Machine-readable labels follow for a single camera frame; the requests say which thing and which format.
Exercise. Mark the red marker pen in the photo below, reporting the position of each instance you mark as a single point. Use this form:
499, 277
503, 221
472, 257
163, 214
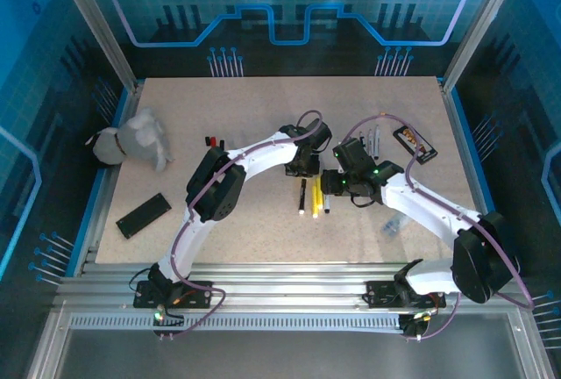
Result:
369, 140

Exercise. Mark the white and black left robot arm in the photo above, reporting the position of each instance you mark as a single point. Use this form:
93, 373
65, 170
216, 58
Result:
188, 238

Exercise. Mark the black flat rectangular plate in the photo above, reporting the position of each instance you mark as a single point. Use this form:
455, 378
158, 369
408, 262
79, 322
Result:
142, 216

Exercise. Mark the aluminium frame post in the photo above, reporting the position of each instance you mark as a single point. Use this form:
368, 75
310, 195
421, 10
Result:
94, 23
482, 19

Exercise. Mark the yellow marker pen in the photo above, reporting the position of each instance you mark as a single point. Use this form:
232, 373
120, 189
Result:
316, 197

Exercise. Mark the small black marker pen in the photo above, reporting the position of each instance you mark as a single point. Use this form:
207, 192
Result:
327, 204

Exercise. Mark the black marker pen white end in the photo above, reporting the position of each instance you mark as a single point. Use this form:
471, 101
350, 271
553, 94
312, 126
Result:
302, 197

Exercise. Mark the white marker pen black cap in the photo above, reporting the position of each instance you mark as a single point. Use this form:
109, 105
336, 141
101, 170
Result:
362, 138

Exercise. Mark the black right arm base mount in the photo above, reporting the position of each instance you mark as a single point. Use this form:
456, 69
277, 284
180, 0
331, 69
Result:
381, 295

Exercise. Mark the grey plush toy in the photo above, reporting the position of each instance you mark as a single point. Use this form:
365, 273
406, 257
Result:
131, 138

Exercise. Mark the grey metal front panel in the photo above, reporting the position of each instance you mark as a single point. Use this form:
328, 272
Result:
285, 357

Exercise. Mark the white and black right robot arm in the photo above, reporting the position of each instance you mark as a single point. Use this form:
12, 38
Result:
421, 212

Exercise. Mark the aluminium front rail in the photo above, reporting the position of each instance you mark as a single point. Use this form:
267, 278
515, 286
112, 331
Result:
285, 284

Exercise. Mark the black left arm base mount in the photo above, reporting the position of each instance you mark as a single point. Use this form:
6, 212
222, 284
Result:
193, 295

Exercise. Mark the aluminium side rail blue strip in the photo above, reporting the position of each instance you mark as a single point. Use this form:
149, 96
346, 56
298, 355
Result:
464, 155
98, 230

